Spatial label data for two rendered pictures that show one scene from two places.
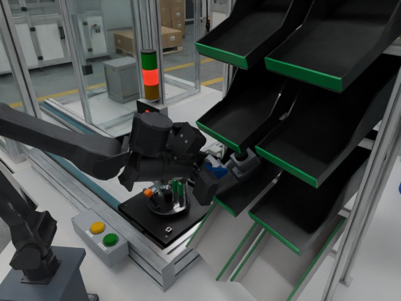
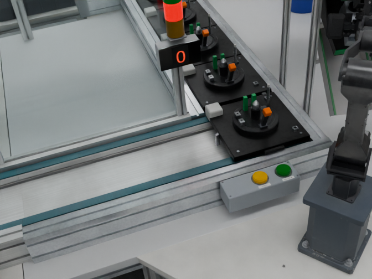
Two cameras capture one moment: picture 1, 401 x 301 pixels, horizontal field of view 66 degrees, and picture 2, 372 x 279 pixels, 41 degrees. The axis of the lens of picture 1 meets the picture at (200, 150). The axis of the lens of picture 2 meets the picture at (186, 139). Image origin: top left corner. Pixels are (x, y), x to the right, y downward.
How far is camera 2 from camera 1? 1.30 m
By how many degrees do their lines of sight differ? 47
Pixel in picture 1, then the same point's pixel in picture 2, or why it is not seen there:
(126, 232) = (276, 159)
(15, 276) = (344, 206)
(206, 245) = (336, 104)
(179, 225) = (290, 122)
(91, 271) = (282, 216)
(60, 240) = (221, 238)
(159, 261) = (326, 145)
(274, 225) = not seen: outside the picture
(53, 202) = (141, 241)
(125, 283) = not seen: hidden behind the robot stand
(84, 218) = (237, 187)
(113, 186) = (172, 168)
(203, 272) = not seen: hidden behind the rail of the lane
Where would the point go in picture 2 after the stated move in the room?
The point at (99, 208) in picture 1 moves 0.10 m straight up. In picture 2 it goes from (227, 173) to (226, 146)
